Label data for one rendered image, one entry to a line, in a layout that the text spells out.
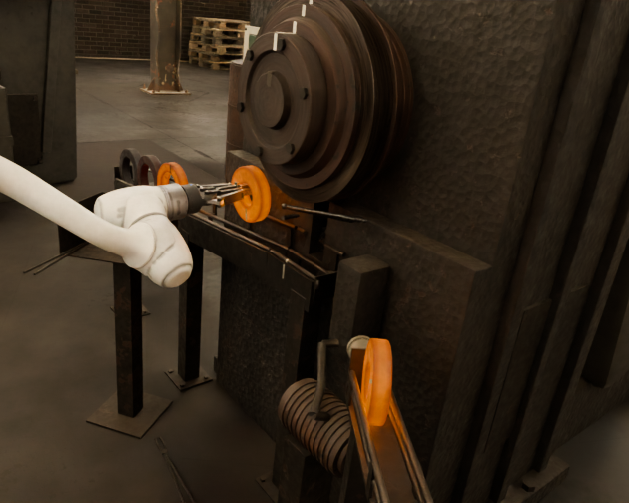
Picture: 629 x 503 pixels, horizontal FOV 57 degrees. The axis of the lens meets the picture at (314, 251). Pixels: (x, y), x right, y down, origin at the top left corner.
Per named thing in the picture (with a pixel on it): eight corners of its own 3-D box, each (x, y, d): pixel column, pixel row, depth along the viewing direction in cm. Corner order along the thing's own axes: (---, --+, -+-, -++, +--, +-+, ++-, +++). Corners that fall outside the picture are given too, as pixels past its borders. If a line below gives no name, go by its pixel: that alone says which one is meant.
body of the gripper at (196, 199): (174, 209, 148) (206, 203, 154) (189, 220, 143) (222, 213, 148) (173, 181, 145) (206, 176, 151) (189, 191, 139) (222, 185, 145)
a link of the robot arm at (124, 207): (148, 207, 147) (170, 241, 140) (86, 217, 137) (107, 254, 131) (153, 173, 140) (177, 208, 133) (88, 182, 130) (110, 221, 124)
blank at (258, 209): (239, 161, 161) (228, 162, 159) (271, 169, 149) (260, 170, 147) (242, 214, 166) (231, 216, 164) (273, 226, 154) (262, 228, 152)
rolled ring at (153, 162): (155, 156, 203) (163, 155, 205) (134, 154, 217) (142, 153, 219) (159, 207, 208) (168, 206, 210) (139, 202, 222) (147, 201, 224)
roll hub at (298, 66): (250, 147, 143) (258, 27, 132) (319, 178, 124) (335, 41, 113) (231, 148, 140) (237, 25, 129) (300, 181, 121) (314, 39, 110)
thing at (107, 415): (109, 382, 206) (101, 191, 177) (175, 402, 200) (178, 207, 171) (71, 417, 187) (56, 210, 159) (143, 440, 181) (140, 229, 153)
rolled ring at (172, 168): (152, 171, 207) (160, 170, 209) (164, 221, 206) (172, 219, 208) (173, 155, 192) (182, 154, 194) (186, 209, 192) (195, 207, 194)
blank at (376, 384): (375, 422, 110) (358, 420, 110) (381, 340, 113) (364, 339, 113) (389, 431, 95) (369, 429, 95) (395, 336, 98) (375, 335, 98)
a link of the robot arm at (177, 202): (169, 227, 139) (191, 223, 143) (167, 192, 136) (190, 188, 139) (153, 215, 146) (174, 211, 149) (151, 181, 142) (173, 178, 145)
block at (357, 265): (357, 337, 145) (371, 251, 135) (379, 353, 139) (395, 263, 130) (324, 349, 138) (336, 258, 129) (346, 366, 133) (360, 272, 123)
